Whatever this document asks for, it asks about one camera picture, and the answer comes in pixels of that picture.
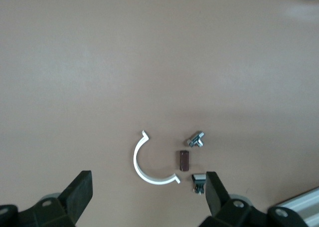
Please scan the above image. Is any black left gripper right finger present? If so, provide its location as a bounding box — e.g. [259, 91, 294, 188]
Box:
[199, 171, 308, 227]

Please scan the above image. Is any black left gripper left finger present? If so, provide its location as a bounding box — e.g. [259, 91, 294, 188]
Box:
[0, 171, 93, 227]

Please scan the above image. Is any white drawer cabinet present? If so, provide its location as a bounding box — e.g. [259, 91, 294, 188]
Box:
[274, 187, 319, 227]

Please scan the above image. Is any brown hexagonal spacer block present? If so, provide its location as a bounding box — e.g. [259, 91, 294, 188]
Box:
[178, 150, 190, 172]

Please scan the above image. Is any shiny metal T fitting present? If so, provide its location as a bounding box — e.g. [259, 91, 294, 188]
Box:
[186, 130, 205, 148]

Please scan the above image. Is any black switch with white face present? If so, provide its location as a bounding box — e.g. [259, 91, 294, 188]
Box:
[191, 173, 207, 195]

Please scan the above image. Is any white half-ring pipe clamp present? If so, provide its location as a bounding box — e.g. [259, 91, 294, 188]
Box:
[133, 130, 181, 185]

